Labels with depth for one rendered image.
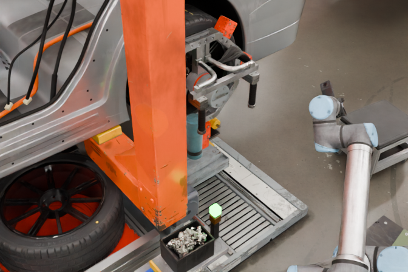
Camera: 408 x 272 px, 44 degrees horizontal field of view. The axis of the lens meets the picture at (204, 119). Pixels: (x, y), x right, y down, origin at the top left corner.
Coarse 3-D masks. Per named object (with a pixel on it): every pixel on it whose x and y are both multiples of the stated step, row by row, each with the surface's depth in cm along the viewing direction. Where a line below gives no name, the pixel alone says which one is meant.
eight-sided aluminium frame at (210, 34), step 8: (200, 32) 249; (208, 32) 251; (216, 32) 249; (192, 40) 243; (200, 40) 244; (208, 40) 248; (216, 40) 259; (224, 40) 255; (192, 48) 243; (232, 64) 276; (232, 72) 276; (232, 88) 280; (224, 104) 283; (208, 112) 282; (216, 112) 281; (208, 120) 280
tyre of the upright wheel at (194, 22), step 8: (192, 8) 262; (192, 16) 250; (200, 16) 252; (208, 16) 255; (192, 24) 247; (200, 24) 251; (208, 24) 254; (192, 32) 250; (232, 40) 272; (128, 88) 255; (128, 96) 259; (128, 104) 275; (208, 104) 287
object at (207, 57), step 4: (208, 44) 248; (208, 48) 250; (208, 52) 251; (204, 56) 251; (208, 56) 252; (204, 60) 253; (208, 60) 251; (212, 60) 249; (216, 64) 248; (220, 64) 246; (224, 64) 246; (244, 64) 246; (248, 64) 247; (252, 64) 249; (220, 68) 247; (224, 68) 245; (228, 68) 244; (232, 68) 244; (236, 68) 244; (240, 68) 245; (244, 68) 246
